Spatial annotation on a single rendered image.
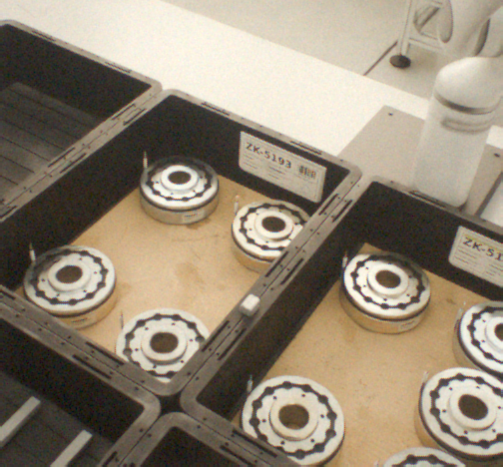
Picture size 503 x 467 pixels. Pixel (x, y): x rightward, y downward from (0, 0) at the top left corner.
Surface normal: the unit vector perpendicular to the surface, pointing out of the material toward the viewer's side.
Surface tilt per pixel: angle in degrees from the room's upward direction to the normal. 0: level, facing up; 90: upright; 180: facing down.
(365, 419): 0
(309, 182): 90
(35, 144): 0
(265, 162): 90
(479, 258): 90
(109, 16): 0
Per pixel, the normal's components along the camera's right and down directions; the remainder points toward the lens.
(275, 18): 0.06, -0.73
